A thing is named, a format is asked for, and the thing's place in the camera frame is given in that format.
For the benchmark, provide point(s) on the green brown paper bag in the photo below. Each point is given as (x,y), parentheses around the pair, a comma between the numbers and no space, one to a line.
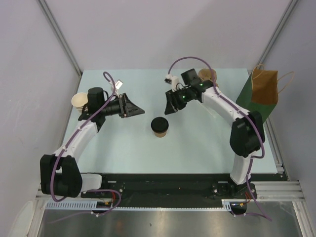
(260,92)

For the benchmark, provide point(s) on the black plastic cup lid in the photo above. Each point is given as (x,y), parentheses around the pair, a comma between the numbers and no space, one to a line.
(159,125)

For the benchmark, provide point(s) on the aluminium frame post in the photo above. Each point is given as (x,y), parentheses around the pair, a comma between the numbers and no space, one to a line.
(59,35)
(278,30)

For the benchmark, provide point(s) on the brown pulp cup carrier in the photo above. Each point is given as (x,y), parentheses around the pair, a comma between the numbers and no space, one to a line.
(207,74)

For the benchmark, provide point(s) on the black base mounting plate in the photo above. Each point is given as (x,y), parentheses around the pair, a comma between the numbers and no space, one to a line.
(169,190)

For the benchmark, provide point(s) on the right aluminium frame post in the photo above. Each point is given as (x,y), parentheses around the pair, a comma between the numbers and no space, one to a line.
(278,30)

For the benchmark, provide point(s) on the left aluminium frame post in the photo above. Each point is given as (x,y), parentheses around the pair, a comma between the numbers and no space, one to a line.
(59,35)

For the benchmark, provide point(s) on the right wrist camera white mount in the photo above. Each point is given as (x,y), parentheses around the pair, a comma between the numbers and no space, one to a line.
(172,80)

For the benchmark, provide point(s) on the single brown paper cup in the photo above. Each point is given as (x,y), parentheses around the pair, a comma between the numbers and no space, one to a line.
(160,133)

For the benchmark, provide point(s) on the aluminium rail bottom right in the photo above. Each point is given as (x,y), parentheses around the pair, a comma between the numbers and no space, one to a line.
(279,191)

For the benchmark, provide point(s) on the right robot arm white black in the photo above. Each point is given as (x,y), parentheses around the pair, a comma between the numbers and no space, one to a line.
(247,133)

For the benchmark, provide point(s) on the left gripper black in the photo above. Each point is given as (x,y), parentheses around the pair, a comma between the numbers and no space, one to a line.
(127,108)

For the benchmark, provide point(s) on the stack of paper cups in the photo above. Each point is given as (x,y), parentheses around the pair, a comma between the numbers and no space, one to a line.
(79,101)

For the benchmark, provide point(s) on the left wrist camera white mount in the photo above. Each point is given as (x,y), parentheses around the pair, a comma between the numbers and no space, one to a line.
(115,86)

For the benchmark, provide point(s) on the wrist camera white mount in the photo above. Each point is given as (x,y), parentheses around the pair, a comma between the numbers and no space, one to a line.
(115,86)
(172,80)

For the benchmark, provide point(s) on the white wrapped straw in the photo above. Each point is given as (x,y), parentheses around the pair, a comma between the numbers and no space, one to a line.
(211,112)

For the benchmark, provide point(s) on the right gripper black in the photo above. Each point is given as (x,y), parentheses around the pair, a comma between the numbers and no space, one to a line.
(172,98)

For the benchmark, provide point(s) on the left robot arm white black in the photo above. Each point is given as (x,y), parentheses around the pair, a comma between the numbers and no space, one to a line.
(59,172)

